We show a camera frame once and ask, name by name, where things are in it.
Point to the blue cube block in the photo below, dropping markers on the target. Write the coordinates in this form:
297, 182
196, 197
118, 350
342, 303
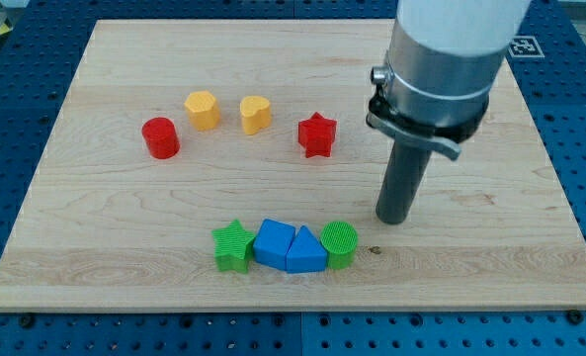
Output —
272, 243

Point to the light wooden board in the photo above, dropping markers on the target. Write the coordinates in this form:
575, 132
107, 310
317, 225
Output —
106, 227

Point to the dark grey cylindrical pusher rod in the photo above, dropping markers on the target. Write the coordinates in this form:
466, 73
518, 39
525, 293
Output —
405, 169

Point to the yellow heart block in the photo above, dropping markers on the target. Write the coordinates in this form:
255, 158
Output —
255, 114

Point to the green cylinder block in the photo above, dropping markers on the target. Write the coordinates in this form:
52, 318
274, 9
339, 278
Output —
340, 240

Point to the blue triangle block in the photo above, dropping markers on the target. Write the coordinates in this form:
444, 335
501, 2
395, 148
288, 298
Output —
306, 253

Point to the red star block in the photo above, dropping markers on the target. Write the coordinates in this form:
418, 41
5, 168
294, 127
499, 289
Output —
316, 135

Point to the red cylinder block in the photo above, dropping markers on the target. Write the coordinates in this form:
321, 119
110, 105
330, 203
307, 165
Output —
160, 137

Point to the green star block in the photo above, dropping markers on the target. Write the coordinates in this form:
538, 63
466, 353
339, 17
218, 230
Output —
233, 247

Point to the yellow hexagon block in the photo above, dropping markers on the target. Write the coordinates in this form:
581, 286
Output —
202, 110

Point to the white fiducial marker tag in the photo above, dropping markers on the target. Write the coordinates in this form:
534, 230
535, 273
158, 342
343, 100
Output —
525, 47

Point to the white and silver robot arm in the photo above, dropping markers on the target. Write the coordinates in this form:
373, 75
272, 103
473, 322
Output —
433, 87

